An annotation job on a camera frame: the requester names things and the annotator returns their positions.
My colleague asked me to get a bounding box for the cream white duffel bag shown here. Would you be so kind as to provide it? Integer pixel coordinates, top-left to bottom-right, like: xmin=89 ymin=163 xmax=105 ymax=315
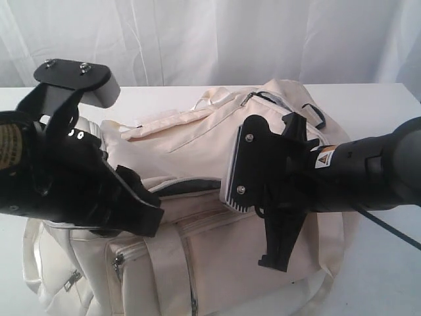
xmin=22 ymin=79 xmax=360 ymax=315

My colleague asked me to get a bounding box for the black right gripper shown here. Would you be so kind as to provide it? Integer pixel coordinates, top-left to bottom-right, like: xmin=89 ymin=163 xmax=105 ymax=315
xmin=258 ymin=113 xmax=324 ymax=272

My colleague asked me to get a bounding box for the white backdrop curtain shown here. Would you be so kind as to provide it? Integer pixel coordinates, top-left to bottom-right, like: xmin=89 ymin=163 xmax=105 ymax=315
xmin=1 ymin=1 xmax=420 ymax=95

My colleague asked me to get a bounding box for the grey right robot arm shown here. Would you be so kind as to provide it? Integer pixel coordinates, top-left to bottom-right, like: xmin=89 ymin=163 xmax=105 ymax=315
xmin=255 ymin=114 xmax=420 ymax=271

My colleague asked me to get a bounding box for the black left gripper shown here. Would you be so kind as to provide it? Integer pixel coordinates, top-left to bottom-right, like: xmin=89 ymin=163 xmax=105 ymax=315
xmin=1 ymin=111 xmax=164 ymax=237

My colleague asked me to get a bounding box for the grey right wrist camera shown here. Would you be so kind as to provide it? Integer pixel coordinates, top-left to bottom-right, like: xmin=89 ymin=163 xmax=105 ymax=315
xmin=222 ymin=115 xmax=285 ymax=213

